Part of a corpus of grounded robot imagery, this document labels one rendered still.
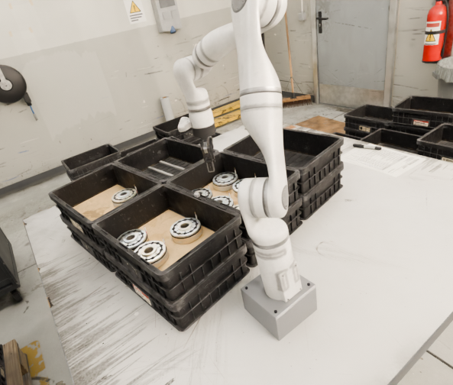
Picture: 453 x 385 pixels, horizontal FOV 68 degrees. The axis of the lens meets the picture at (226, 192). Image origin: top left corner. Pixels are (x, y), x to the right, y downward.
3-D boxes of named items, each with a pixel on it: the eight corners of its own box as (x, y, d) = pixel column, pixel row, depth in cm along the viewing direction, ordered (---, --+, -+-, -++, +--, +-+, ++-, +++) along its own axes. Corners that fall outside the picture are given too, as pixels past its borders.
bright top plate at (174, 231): (206, 223, 110) (206, 221, 109) (185, 241, 104) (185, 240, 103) (185, 215, 116) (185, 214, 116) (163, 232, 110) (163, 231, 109)
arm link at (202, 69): (203, 79, 105) (228, 59, 93) (182, 88, 100) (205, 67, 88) (192, 59, 103) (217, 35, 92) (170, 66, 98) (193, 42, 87)
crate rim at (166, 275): (244, 221, 99) (243, 215, 97) (163, 284, 82) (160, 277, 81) (165, 188, 125) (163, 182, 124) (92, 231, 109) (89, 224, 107)
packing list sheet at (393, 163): (428, 158, 151) (428, 156, 150) (399, 179, 141) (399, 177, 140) (364, 142, 175) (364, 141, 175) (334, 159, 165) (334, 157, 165)
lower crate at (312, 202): (345, 187, 142) (345, 162, 136) (305, 224, 125) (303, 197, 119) (270, 168, 169) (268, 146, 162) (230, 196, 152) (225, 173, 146)
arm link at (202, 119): (181, 123, 111) (176, 105, 108) (215, 118, 110) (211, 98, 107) (178, 133, 103) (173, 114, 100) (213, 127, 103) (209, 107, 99)
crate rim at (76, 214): (165, 188, 125) (163, 182, 124) (92, 231, 109) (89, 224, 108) (114, 166, 152) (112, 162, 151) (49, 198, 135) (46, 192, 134)
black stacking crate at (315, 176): (344, 164, 136) (344, 138, 131) (303, 199, 120) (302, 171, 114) (268, 148, 163) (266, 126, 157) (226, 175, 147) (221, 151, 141)
